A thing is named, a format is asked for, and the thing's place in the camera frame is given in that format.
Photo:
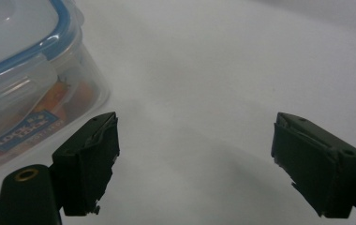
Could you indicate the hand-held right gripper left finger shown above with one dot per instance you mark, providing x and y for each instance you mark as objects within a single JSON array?
[{"x": 85, "y": 168}]

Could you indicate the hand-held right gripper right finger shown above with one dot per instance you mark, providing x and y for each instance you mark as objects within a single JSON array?
[{"x": 316, "y": 168}]

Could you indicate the clear plastic food container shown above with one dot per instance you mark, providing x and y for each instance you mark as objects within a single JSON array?
[{"x": 45, "y": 103}]

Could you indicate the clear lid with blue seal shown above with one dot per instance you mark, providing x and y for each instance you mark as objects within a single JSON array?
[{"x": 20, "y": 40}]

